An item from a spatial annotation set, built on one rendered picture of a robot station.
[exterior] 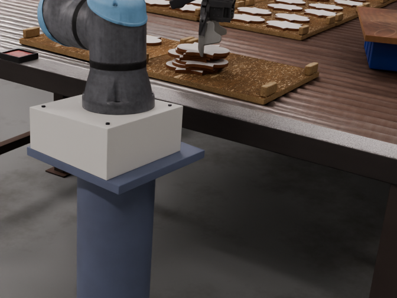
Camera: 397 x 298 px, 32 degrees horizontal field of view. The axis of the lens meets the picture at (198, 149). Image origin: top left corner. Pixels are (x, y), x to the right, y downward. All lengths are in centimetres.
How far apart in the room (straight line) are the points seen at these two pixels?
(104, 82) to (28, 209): 181
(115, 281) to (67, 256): 125
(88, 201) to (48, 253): 135
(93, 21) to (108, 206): 38
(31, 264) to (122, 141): 147
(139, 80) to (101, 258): 40
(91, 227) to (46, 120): 25
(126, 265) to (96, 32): 50
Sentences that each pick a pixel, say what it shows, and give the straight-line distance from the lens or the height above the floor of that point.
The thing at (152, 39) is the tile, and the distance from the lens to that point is 213.
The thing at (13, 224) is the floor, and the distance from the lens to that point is 302.
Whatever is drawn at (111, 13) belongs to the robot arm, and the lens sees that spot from 135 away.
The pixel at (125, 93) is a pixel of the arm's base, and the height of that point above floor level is 101.
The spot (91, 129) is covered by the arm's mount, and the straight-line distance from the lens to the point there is 131.
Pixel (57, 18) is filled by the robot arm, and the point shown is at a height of 113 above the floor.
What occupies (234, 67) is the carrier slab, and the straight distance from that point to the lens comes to 192.
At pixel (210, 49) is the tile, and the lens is 185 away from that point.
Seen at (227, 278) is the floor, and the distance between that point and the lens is 267.
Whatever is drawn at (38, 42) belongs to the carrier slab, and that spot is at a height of 94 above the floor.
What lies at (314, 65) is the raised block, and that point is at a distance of 193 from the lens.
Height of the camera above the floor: 142
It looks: 22 degrees down
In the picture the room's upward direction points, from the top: 4 degrees clockwise
